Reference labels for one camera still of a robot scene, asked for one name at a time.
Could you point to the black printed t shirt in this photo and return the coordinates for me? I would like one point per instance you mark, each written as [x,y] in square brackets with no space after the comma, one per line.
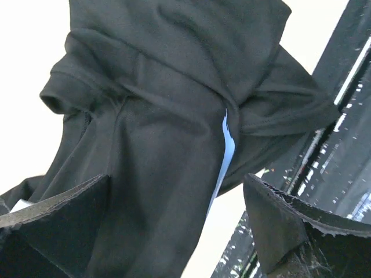
[169,99]

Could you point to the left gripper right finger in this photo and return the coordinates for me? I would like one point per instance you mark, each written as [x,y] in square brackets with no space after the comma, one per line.
[295,239]

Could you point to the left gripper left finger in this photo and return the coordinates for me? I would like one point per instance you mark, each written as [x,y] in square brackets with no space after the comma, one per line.
[54,237]

